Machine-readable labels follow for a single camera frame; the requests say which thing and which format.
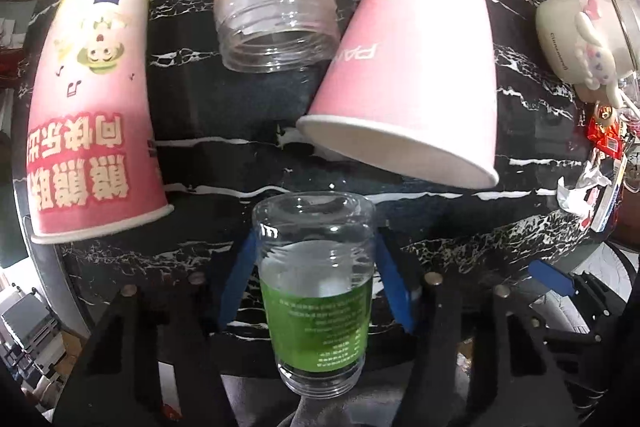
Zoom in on plain pink paper cup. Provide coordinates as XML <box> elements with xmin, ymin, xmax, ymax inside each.
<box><xmin>296</xmin><ymin>0</ymin><xmax>501</xmax><ymax>188</ymax></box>

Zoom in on grey storage boxes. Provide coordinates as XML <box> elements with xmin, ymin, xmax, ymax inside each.
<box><xmin>0</xmin><ymin>284</ymin><xmax>68</xmax><ymax>390</ymax></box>

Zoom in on flat printed box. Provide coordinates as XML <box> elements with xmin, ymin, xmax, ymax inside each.
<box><xmin>590</xmin><ymin>139</ymin><xmax>640</xmax><ymax>234</ymax></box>

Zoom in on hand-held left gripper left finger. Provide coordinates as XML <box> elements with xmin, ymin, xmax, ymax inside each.
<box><xmin>52</xmin><ymin>231</ymin><xmax>263</xmax><ymax>427</ymax></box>

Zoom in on cream mug with cartoon figure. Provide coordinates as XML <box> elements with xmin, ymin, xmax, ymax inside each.
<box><xmin>536</xmin><ymin>0</ymin><xmax>640</xmax><ymax>108</ymax></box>

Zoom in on crumpled white paper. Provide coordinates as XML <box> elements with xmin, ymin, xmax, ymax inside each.
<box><xmin>556</xmin><ymin>161</ymin><xmax>612</xmax><ymax>217</ymax></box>

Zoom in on red snack wrapper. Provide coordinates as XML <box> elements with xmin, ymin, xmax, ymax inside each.
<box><xmin>586</xmin><ymin>103</ymin><xmax>632</xmax><ymax>156</ymax></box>

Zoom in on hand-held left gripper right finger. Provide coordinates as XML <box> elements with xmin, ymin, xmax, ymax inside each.
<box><xmin>375</xmin><ymin>234</ymin><xmax>577</xmax><ymax>427</ymax></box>

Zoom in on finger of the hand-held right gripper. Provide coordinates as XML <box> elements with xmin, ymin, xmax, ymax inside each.
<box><xmin>542</xmin><ymin>327</ymin><xmax>640</xmax><ymax>427</ymax></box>
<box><xmin>528</xmin><ymin>259</ymin><xmax>640</xmax><ymax>334</ymax></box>

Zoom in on pink cartoon print paper cup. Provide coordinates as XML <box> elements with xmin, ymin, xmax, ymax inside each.
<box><xmin>25</xmin><ymin>0</ymin><xmax>175</xmax><ymax>246</ymax></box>

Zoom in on green label clear plastic bottle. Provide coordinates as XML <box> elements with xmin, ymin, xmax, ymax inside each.
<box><xmin>251</xmin><ymin>192</ymin><xmax>377</xmax><ymax>397</ymax></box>

